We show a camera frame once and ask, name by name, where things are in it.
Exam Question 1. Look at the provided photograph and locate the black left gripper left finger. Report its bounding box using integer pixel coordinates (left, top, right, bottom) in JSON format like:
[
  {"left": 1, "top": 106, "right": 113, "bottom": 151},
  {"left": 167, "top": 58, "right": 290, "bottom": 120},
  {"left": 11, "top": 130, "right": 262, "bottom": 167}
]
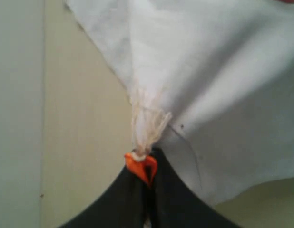
[{"left": 61, "top": 167, "right": 147, "bottom": 228}]

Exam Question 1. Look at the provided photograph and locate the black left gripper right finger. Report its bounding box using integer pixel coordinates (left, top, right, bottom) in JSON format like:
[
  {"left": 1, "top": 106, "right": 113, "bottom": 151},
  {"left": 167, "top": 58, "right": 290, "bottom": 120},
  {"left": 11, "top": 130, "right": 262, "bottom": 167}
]
[{"left": 149, "top": 148, "right": 233, "bottom": 228}]

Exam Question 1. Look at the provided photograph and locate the orange clothing tag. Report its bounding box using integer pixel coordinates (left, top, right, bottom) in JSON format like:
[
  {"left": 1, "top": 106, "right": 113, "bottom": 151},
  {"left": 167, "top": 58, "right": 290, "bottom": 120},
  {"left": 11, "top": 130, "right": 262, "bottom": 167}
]
[{"left": 124, "top": 152, "right": 158, "bottom": 188}]

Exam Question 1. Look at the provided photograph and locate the white t-shirt red lettering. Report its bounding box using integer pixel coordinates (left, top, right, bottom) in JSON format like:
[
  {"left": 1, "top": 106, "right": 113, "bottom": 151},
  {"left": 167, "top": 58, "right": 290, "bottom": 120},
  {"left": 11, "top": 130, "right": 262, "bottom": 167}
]
[{"left": 66, "top": 0, "right": 294, "bottom": 204}]

